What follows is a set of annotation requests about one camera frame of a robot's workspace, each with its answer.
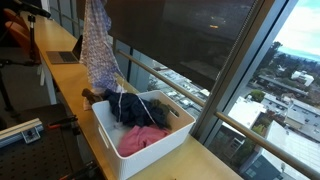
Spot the white plastic storage container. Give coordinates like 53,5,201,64
91,89,197,180

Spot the black perforated breadboard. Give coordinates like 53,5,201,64
0,103,101,180

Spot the black stand leg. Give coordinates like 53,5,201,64
0,64,14,113

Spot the olive green fabric piece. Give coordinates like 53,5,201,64
149,99,172,129

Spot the white table leg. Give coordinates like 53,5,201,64
39,54,58,106

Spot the silver laptop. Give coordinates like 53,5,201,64
45,34,84,65

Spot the blind bead chain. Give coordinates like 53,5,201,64
215,0,260,82

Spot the navy blue cloth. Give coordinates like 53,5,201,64
101,88,171,129

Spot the purple checkered cloth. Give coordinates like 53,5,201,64
79,0,159,128

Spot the dark roller blind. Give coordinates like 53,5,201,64
75,0,258,91

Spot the orange chair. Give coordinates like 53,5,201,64
3,8,42,64

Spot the magenta pink cloth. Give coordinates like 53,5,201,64
117,124,172,158

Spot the metal window handrail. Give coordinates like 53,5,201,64
49,8,320,180

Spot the aluminium extrusion rail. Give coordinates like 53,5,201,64
0,118,44,149

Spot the red black clamp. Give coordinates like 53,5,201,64
46,114,79,131

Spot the grey window frame post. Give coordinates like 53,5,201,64
194,0,299,148

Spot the black camera tripod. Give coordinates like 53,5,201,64
0,0,53,68

